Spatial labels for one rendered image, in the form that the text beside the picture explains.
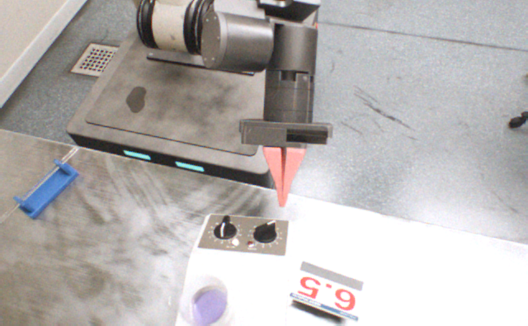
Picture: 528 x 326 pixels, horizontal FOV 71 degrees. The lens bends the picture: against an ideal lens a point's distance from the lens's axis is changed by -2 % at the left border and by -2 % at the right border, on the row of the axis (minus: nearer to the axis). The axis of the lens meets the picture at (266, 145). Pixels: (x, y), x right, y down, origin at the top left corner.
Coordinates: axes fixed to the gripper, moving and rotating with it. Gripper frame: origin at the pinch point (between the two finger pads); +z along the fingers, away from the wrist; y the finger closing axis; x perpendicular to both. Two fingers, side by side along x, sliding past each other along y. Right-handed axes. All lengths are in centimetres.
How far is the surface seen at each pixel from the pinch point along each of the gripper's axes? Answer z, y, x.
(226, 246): 7.9, -7.3, 3.3
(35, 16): -47, -137, 130
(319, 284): 13.0, 5.3, 5.6
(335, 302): 13.9, 7.4, 2.9
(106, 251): 12.4, -26.8, 7.4
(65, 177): 3.0, -37.8, 13.5
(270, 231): 6.2, -1.9, 5.8
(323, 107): -10, 7, 122
